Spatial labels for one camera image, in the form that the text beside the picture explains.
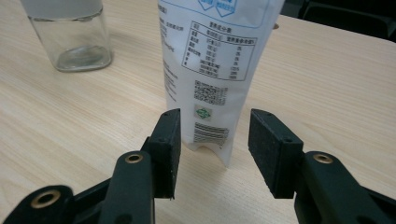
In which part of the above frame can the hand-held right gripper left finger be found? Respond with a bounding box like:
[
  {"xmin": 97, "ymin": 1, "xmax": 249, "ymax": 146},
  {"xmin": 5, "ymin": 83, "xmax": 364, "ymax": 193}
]
[{"xmin": 141, "ymin": 108, "xmax": 182, "ymax": 200}]

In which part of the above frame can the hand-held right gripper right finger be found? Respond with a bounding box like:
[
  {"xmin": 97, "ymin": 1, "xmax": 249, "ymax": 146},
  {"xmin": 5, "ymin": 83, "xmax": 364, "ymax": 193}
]
[{"xmin": 247, "ymin": 108, "xmax": 304, "ymax": 200}]

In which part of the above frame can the white and blue pouch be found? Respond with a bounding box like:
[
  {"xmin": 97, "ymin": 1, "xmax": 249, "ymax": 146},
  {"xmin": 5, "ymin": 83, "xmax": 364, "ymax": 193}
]
[{"xmin": 157, "ymin": 0, "xmax": 286, "ymax": 168}]

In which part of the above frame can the glass jar with hinged lid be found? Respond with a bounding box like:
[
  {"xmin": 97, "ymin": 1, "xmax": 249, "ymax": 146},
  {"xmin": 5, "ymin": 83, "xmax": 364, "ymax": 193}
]
[{"xmin": 20, "ymin": 0, "xmax": 114, "ymax": 73}]

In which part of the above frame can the black chair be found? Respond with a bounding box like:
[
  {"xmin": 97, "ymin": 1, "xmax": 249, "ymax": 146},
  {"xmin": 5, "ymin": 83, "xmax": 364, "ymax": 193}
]
[{"xmin": 279, "ymin": 0, "xmax": 396, "ymax": 43}]

